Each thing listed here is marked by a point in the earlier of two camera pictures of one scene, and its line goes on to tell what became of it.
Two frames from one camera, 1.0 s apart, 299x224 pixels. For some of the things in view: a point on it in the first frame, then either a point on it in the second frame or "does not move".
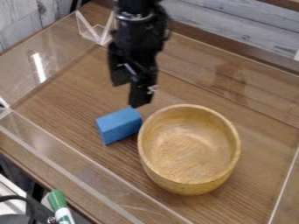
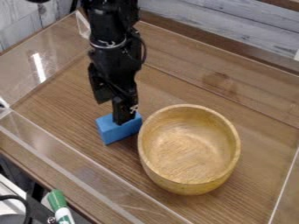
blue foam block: x=119 y=125 does not move
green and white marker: x=59 y=204 does not move
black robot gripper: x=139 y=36 → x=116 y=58
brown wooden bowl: x=190 y=145 does not move
